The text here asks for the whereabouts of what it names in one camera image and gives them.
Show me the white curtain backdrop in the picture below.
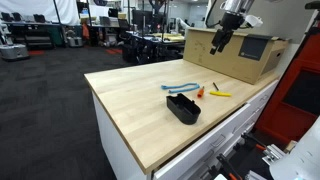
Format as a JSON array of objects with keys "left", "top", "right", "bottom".
[{"left": 0, "top": 0, "right": 81, "bottom": 27}]

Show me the red metal cabinet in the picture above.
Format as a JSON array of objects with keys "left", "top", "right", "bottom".
[{"left": 254, "top": 9, "right": 320, "bottom": 145}]

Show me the green desk with monitors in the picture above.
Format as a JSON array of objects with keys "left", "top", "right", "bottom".
[{"left": 0, "top": 11, "right": 65, "bottom": 48}]

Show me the black plastic container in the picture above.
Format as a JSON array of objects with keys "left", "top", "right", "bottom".
[{"left": 165, "top": 92, "right": 202, "bottom": 126}]

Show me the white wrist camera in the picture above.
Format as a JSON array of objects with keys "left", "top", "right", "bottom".
[{"left": 244, "top": 14, "right": 264, "bottom": 29}]

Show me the black orange clamp tool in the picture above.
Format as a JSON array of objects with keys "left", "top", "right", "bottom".
[
  {"left": 240, "top": 132, "right": 268, "bottom": 153},
  {"left": 208, "top": 152, "right": 243, "bottom": 180}
]

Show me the large cardboard box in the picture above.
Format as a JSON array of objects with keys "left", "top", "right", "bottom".
[{"left": 182, "top": 27, "right": 290, "bottom": 85}]

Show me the black equipment cart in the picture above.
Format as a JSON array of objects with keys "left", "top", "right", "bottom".
[{"left": 120, "top": 30, "right": 185, "bottom": 66}]

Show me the silver aluminium bracket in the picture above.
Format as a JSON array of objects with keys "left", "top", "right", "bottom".
[{"left": 261, "top": 143, "right": 287, "bottom": 167}]

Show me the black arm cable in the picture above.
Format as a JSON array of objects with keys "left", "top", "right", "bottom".
[{"left": 204, "top": 0, "right": 222, "bottom": 30}]

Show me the white drawer cabinet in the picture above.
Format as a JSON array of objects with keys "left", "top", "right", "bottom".
[{"left": 91, "top": 79, "right": 280, "bottom": 180}]

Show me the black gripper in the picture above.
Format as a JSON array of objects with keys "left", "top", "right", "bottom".
[{"left": 209, "top": 11, "right": 246, "bottom": 56}]

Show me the large grey round machine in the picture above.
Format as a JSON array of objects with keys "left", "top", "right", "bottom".
[{"left": 0, "top": 42, "right": 30, "bottom": 62}]

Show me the orange handled screwdriver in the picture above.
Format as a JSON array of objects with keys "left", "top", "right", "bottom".
[{"left": 196, "top": 85, "right": 206, "bottom": 99}]

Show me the small grey round machine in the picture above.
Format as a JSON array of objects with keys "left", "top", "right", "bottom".
[{"left": 66, "top": 34, "right": 84, "bottom": 48}]

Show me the yellow handled tool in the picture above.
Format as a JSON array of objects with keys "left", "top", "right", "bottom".
[{"left": 209, "top": 81, "right": 233, "bottom": 98}]

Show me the blue rope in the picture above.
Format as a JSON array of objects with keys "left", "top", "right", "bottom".
[{"left": 160, "top": 82, "right": 201, "bottom": 95}]

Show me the white curved plastic cover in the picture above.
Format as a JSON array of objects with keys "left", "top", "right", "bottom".
[{"left": 268, "top": 115, "right": 320, "bottom": 180}]

